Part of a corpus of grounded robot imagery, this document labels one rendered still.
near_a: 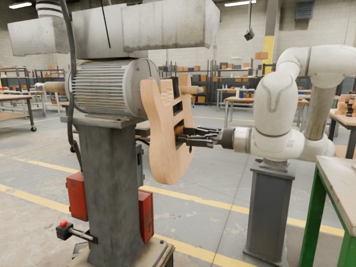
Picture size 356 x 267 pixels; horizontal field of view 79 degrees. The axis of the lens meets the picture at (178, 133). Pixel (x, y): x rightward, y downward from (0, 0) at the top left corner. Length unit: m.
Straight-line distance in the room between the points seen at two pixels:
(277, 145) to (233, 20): 11.75
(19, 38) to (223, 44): 11.36
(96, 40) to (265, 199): 1.39
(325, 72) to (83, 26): 1.06
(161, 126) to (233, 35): 11.59
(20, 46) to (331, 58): 1.38
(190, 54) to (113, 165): 11.83
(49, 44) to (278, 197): 1.55
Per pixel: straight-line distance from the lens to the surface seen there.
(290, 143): 0.72
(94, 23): 1.04
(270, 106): 0.62
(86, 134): 1.09
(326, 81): 1.21
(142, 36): 0.80
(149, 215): 1.41
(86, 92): 1.03
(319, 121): 1.38
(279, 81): 0.61
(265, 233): 1.79
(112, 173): 1.06
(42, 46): 1.16
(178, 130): 0.81
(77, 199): 1.30
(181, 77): 0.92
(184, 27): 0.73
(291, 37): 11.97
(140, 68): 0.90
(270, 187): 1.61
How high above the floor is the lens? 1.29
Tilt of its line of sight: 14 degrees down
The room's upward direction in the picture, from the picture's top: straight up
